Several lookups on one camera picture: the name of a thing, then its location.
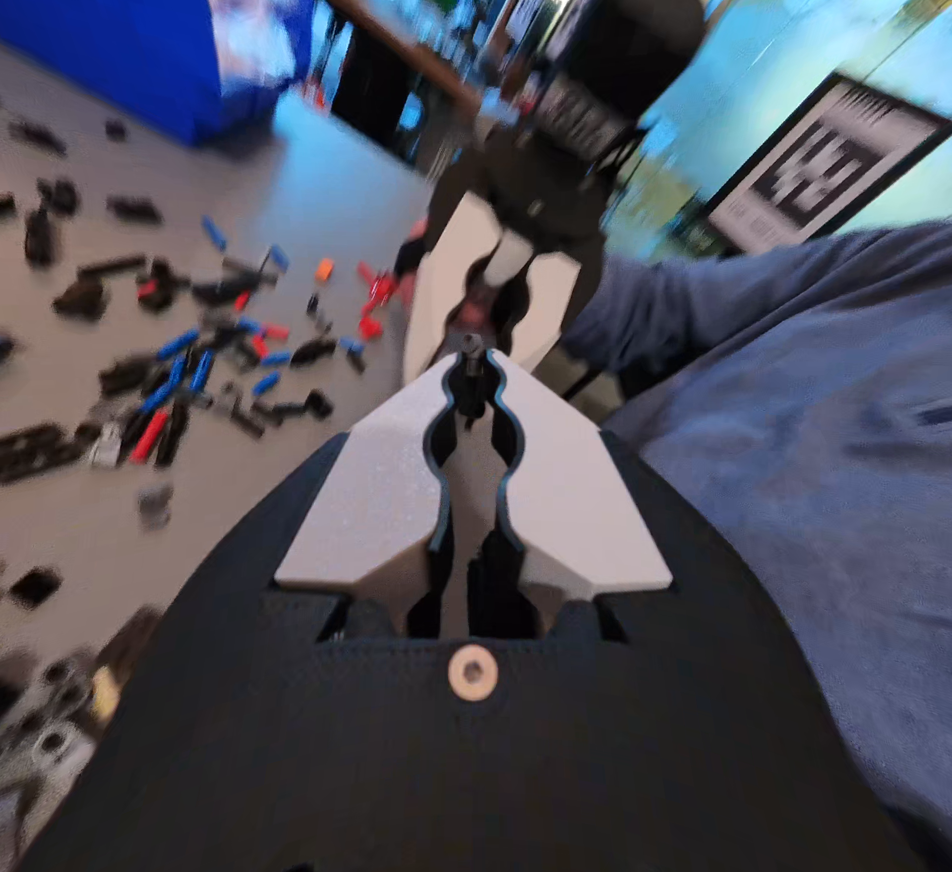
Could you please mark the dark grey lego pin joiner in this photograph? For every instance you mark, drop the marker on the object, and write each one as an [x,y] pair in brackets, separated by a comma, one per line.
[470,374]

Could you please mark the red lego triple connector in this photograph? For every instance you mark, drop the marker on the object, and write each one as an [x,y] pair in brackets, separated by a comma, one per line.
[370,328]

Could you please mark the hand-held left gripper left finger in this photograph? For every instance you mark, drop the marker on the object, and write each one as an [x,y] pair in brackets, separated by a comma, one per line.
[357,515]

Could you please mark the black three-hole lego beam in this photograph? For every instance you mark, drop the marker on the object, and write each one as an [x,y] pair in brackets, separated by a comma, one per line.
[30,444]
[41,461]

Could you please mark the framed marker poster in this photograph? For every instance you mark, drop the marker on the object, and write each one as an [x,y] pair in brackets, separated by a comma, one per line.
[825,165]

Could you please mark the person's blue clothed torso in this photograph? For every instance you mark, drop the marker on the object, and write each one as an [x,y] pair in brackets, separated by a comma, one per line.
[818,478]

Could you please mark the small black lego tile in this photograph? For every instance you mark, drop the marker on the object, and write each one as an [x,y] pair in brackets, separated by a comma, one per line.
[33,586]

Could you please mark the small orange lego piece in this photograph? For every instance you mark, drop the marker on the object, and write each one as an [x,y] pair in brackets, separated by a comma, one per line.
[324,270]

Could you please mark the person's right forearm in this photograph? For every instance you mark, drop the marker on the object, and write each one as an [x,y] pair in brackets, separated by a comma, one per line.
[654,307]

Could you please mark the wooden office desk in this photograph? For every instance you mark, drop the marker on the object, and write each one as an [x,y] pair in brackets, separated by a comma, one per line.
[387,32]

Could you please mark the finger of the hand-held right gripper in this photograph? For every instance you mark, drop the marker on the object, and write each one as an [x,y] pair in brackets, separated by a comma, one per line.
[439,277]
[550,299]

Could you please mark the person's right hand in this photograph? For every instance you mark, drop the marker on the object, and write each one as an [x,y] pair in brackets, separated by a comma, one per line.
[472,310]

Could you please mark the blue plastic bin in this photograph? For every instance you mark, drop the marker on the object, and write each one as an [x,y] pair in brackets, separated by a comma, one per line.
[111,9]

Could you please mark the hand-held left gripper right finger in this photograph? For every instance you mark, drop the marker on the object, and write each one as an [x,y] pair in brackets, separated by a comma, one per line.
[587,515]

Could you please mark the light grey lego clip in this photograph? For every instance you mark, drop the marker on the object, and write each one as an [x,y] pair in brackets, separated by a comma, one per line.
[154,504]

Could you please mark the pile of small lego pins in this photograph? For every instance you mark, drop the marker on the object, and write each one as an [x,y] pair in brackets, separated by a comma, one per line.
[201,381]

